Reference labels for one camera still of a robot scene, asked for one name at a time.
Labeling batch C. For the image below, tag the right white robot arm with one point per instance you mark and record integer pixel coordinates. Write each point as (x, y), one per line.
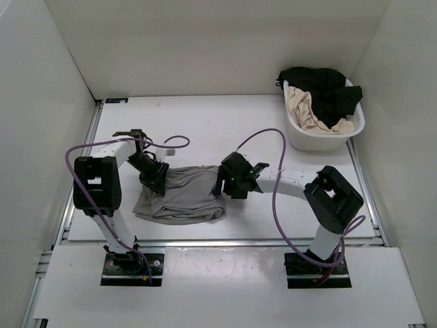
(333, 200)

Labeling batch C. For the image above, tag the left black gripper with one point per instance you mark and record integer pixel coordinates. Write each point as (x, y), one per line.
(155, 181)

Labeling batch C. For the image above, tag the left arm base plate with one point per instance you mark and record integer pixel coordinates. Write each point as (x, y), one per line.
(130, 270)

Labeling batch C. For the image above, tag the grey trousers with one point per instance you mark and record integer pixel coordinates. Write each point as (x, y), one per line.
(188, 198)

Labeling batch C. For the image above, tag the aluminium table frame rail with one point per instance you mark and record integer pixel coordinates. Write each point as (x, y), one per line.
(229, 273)

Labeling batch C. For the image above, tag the dark label sticker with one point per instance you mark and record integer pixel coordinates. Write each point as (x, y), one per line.
(116, 100)

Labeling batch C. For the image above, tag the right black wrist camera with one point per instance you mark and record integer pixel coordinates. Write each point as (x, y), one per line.
(235, 164)

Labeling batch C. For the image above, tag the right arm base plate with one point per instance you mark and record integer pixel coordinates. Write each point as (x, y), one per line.
(304, 275)

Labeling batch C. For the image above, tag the beige garment in basket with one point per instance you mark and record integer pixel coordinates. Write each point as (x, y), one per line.
(299, 105)

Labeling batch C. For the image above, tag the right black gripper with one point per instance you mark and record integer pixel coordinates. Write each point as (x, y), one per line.
(223, 175)

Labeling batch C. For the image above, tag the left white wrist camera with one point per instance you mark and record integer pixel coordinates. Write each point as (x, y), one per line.
(162, 153)

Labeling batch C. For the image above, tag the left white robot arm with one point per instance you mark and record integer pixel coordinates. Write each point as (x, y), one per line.
(98, 193)

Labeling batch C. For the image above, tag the black garment in basket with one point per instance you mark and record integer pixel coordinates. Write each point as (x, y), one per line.
(332, 99)

